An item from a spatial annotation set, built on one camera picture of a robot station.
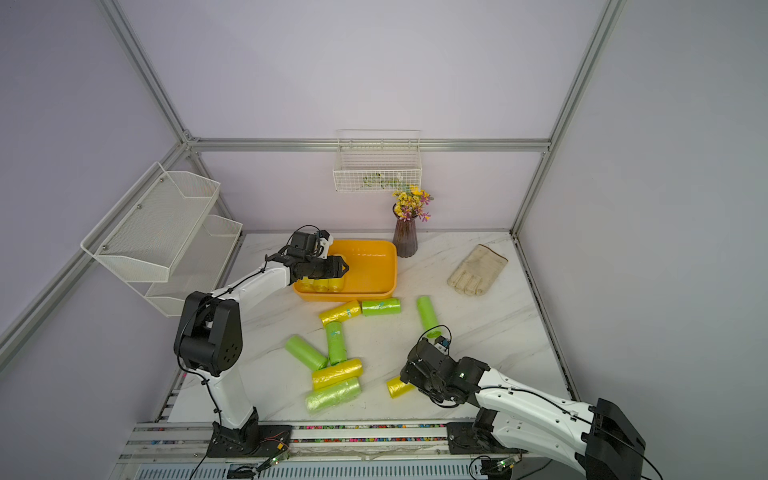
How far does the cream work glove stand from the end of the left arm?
41 cm

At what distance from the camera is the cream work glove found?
3.44 feet

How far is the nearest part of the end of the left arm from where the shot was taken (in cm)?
72
